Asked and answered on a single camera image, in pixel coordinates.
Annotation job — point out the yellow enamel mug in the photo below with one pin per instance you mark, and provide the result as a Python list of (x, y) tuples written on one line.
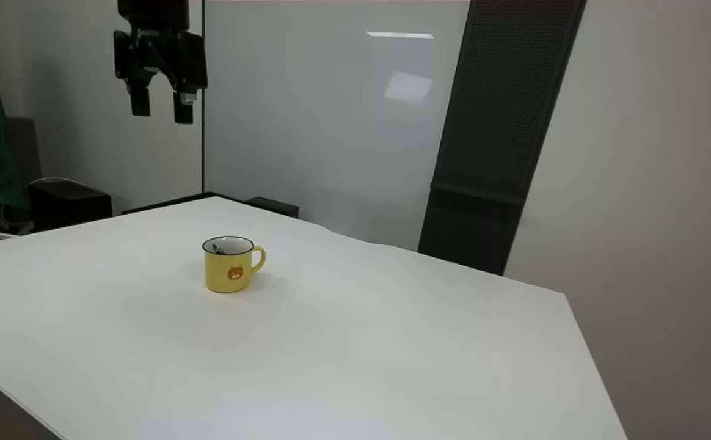
[(227, 270)]

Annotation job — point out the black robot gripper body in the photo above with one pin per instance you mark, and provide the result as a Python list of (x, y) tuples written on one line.
[(159, 45)]

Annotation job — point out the dark vertical pillar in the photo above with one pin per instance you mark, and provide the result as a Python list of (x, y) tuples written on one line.
[(496, 137)]

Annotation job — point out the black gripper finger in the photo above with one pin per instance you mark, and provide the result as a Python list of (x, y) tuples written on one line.
[(140, 98), (183, 109)]

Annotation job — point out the white glossy wall panel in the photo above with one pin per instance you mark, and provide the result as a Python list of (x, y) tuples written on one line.
[(330, 123)]

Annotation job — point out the grey chair back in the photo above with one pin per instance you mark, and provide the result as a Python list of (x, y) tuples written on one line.
[(24, 149)]

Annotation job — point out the black box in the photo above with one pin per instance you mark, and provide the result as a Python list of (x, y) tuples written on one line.
[(69, 203)]

